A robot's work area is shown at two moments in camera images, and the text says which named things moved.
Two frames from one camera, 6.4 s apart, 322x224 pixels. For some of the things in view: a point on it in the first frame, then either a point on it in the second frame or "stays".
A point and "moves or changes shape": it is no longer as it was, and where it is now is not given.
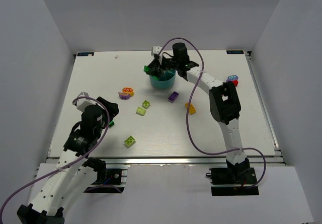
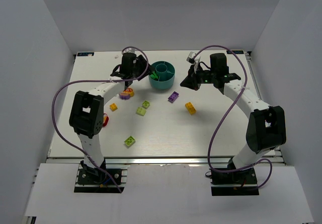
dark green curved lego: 111,124 moves or changes shape
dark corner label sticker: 235,52 stays
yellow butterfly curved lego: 129,90 stays
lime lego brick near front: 130,141 stays
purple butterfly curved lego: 124,95 stays
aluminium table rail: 180,161 stays
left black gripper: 109,108 to 142,66
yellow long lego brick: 192,109 stays
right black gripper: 158,66 to 194,75
